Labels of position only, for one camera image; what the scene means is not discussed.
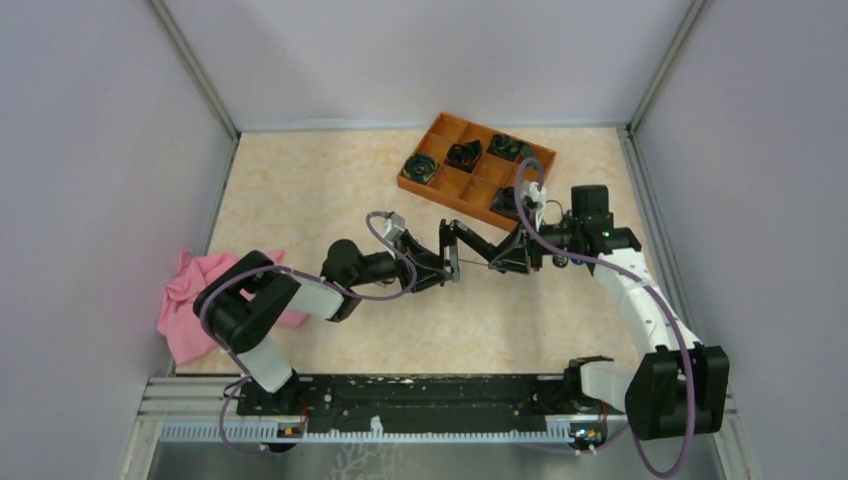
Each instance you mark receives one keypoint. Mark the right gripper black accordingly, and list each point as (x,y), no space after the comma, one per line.
(516,256)

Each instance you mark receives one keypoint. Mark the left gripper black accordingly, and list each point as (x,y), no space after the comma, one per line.
(426,262)

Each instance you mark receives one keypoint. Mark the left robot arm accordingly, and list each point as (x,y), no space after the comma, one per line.
(240,308)

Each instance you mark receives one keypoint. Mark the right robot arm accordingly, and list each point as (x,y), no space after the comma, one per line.
(678,378)

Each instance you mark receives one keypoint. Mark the black coiled item lower right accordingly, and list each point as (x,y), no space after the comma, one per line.
(504,203)

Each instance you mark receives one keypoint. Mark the black coiled item blue-green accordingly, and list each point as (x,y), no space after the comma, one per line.
(420,168)

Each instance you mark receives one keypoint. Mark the orange compartment tray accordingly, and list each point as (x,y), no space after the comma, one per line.
(470,193)

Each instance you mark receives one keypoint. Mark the black coiled item upper right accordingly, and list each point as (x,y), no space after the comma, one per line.
(505,147)

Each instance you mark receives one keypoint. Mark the black coiled item centre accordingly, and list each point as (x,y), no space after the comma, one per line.
(464,156)

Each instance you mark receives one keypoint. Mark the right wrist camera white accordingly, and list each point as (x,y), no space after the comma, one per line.
(534,200)

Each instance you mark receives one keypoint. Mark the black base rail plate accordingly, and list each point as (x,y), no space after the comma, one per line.
(421,404)

